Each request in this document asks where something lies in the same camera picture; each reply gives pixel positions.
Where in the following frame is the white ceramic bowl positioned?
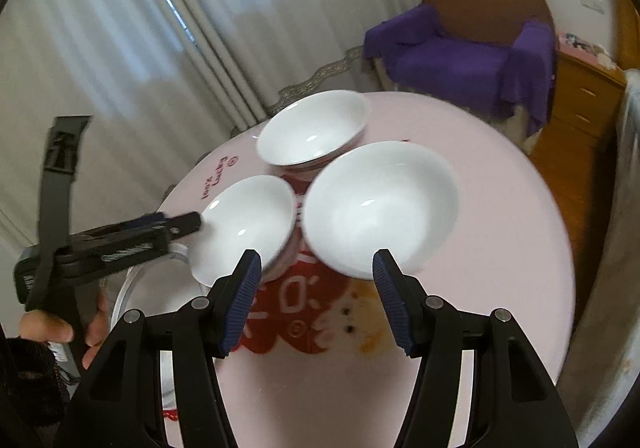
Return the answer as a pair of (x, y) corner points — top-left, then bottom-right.
(300, 141), (461, 282)
(256, 90), (372, 169)
(189, 175), (299, 285)

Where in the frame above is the white plate with grey rim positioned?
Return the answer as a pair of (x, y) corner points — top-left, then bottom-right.
(111, 248), (193, 411)

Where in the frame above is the beige curtain with lace trim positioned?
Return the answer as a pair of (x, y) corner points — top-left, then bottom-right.
(0, 0), (241, 279)
(125, 0), (396, 139)

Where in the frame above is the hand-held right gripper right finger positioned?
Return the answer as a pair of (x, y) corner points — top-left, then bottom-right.
(372, 249), (581, 448)

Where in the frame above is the wooden bed headboard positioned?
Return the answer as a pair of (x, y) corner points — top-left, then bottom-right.
(612, 0), (640, 73)

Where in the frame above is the wooden nightstand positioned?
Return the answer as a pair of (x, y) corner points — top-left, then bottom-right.
(530, 50), (628, 249)

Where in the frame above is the round pink printed table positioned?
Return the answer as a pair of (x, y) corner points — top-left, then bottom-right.
(111, 90), (576, 448)

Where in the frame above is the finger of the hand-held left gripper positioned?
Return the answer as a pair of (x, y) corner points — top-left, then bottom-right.
(120, 211), (202, 241)

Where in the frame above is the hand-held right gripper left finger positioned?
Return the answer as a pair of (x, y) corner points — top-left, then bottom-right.
(52, 249), (262, 448)

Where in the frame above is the person's left hand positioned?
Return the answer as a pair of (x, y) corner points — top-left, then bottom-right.
(19, 292), (110, 369)

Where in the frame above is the pink box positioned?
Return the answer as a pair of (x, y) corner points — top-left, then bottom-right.
(557, 32), (608, 61)

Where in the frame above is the brown armchair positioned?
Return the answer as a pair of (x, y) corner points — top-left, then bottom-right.
(380, 0), (556, 129)

